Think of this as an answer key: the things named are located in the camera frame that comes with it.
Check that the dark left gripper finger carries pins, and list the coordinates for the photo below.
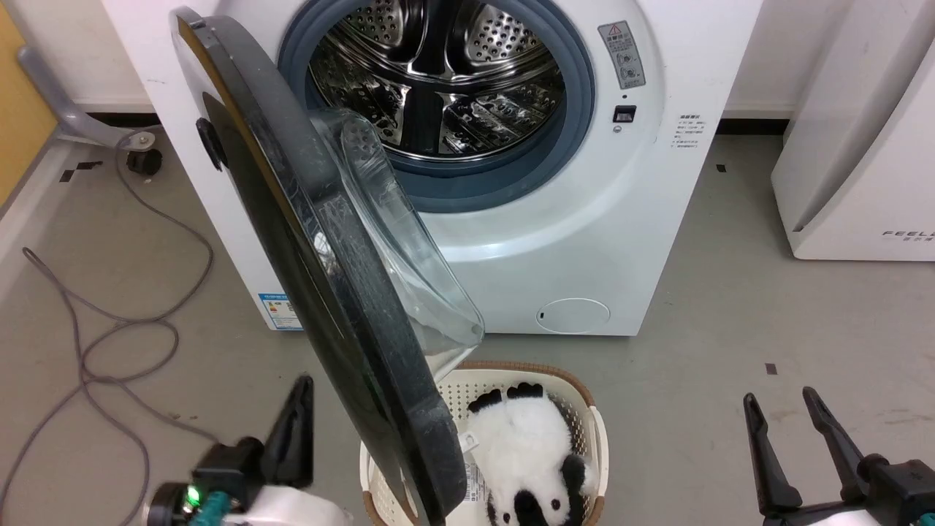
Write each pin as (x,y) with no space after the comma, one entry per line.
(292,446)

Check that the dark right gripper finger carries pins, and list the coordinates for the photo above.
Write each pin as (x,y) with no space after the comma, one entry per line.
(840,449)
(774,475)

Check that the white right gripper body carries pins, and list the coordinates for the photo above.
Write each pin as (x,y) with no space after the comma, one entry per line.
(818,519)

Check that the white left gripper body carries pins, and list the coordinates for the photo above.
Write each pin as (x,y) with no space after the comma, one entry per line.
(292,508)

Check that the black round washer door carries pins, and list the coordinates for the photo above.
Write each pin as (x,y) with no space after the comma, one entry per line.
(292,219)

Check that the white front-load washing machine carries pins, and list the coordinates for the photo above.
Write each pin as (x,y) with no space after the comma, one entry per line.
(657,219)

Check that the grey rubber door gasket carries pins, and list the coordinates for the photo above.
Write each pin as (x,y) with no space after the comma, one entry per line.
(578,124)

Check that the blue energy label sticker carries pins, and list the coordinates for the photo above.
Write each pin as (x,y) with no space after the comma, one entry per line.
(280,310)

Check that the cream plastic laundry basket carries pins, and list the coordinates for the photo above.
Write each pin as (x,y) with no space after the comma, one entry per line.
(566,386)

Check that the black white panda plush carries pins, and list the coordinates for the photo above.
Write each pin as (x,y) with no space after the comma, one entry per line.
(526,453)

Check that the white appliance cabinet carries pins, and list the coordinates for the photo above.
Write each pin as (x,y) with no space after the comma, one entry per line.
(862,183)

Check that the black caster wheel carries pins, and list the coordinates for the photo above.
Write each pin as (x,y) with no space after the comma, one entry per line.
(144,161)

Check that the steel washer drum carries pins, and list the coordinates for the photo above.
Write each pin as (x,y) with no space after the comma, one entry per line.
(438,73)

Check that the grey metal stand leg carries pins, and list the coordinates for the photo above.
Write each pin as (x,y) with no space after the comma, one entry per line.
(55,95)

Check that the grey warning label sticker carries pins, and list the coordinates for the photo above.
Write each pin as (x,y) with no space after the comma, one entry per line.
(621,55)

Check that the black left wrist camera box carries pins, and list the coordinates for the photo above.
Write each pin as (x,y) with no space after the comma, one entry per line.
(226,467)

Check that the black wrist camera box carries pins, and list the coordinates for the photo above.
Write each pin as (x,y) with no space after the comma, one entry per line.
(226,467)
(902,489)

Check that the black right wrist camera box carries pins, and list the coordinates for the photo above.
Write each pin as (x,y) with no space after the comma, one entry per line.
(902,489)

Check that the yellow wall panel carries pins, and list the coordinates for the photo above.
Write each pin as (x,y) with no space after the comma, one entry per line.
(18,95)

